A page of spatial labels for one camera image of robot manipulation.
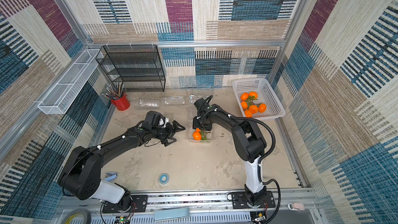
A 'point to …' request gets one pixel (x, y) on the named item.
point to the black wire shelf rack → (138, 68)
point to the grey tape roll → (86, 214)
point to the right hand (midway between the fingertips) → (200, 128)
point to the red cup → (122, 103)
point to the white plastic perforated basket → (266, 95)
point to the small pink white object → (296, 206)
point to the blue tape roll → (164, 179)
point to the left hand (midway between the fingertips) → (183, 133)
